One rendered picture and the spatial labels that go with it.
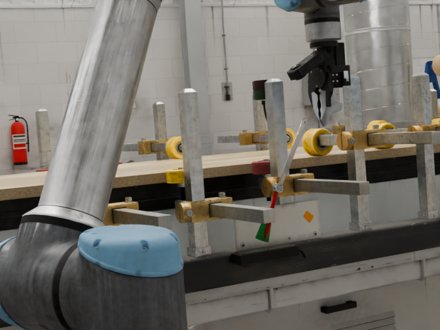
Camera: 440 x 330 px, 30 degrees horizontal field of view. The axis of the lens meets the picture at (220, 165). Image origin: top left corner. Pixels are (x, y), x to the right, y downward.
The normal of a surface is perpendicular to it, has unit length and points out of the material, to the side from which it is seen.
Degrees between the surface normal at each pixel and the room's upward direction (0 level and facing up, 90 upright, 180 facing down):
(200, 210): 90
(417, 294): 90
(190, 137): 90
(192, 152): 90
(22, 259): 63
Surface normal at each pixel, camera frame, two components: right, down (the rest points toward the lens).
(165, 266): 0.71, -0.10
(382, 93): -0.15, 0.07
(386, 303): 0.49, 0.00
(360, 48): -0.72, 0.09
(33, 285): -0.58, -0.12
